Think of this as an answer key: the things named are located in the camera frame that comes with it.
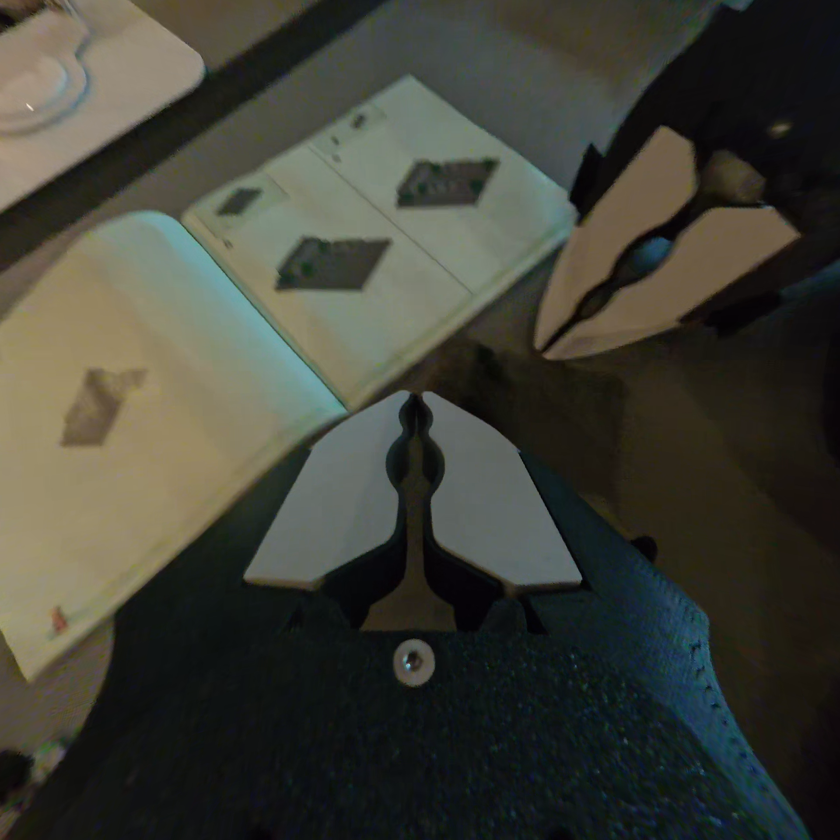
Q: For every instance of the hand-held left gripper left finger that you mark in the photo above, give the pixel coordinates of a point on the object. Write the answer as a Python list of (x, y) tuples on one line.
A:
[(328, 512)]

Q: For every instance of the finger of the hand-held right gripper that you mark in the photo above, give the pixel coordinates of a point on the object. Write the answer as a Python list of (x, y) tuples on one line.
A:
[(617, 203), (709, 262)]

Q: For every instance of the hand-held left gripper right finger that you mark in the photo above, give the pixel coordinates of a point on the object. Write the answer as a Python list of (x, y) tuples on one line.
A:
[(505, 518)]

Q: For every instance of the dark grey studded brick plate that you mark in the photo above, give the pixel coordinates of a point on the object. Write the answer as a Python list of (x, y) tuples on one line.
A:
[(577, 426)]

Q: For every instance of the grey desk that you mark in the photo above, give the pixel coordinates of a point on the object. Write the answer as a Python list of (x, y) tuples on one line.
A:
[(689, 459)]

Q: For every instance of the open instruction booklet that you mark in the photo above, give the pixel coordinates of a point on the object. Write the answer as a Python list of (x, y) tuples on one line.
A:
[(164, 328)]

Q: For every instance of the white lamp base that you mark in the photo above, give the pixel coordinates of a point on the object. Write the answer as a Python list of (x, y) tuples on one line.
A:
[(131, 79)]

